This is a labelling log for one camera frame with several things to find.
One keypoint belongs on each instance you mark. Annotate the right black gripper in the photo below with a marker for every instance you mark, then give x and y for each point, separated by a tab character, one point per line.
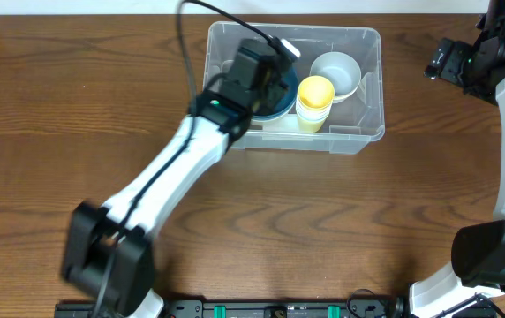
456	72

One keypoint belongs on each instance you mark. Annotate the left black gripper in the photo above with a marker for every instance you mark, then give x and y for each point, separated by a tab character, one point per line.
275	98

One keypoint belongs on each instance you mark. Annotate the blue bowl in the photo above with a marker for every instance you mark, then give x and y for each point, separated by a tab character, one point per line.
270	113

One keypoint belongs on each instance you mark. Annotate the yellow cup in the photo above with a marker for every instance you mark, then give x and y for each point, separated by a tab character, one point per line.
316	92
310	126

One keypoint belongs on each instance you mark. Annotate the small grey bowl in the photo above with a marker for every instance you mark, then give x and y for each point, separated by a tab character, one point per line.
340	69

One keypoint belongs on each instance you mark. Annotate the large cream bowl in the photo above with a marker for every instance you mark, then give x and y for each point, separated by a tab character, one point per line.
270	121

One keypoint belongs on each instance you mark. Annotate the light blue cup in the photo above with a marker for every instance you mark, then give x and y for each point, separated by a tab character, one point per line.
315	115

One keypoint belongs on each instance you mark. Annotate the small white bowl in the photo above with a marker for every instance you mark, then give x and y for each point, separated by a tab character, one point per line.
340	98

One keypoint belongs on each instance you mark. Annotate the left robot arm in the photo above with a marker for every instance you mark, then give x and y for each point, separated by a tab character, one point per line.
109	249

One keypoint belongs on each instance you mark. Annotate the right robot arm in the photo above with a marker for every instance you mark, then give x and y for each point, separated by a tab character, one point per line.
475	275

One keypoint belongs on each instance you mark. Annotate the clear plastic storage container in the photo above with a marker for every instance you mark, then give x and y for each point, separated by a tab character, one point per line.
351	125

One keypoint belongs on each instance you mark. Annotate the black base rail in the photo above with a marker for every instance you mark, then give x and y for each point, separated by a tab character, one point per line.
361	303

